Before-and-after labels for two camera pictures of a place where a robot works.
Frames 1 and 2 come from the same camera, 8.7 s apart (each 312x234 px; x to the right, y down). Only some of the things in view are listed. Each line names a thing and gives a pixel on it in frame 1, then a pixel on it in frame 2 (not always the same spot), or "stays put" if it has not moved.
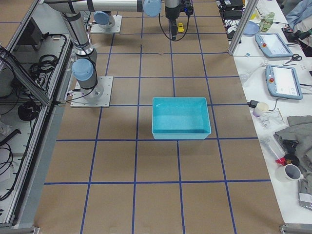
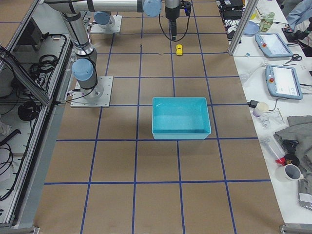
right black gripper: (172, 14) stays put
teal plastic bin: (180, 118) stays put
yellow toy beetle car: (180, 27) → (179, 50)
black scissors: (295, 57) stays put
